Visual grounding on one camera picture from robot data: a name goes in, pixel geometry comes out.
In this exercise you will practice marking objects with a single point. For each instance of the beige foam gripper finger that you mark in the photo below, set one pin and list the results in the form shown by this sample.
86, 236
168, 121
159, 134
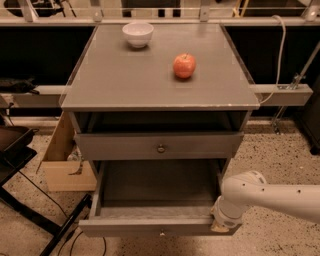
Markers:
216, 227

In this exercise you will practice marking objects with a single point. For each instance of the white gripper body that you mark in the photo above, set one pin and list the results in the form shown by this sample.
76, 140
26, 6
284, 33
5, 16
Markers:
224, 220

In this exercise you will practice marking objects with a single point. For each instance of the grey drawer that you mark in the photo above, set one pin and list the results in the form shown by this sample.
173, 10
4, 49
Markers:
154, 198
147, 146

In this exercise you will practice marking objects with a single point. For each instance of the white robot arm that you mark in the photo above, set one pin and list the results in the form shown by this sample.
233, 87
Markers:
300, 201

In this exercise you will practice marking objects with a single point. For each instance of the grey top drawer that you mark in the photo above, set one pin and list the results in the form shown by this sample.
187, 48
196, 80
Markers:
147, 146

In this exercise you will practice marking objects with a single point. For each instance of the grey drawer cabinet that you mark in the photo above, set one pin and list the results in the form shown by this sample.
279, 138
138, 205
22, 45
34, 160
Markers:
118, 89

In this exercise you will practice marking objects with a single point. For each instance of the diagonal metal brace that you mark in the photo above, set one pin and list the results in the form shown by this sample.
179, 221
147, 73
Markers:
292, 86

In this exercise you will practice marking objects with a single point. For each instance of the red apple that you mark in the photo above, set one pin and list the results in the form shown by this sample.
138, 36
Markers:
184, 65

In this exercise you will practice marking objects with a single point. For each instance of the wooden board box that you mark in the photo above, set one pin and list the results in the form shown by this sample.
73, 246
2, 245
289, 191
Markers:
63, 166

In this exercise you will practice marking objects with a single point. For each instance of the white ceramic bowl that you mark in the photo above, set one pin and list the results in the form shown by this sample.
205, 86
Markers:
138, 34

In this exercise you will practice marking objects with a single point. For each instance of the black stand frame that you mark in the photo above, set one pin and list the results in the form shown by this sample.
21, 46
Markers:
15, 153

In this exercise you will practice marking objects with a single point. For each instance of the black object on rail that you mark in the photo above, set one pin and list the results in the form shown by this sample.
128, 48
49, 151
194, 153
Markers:
12, 85

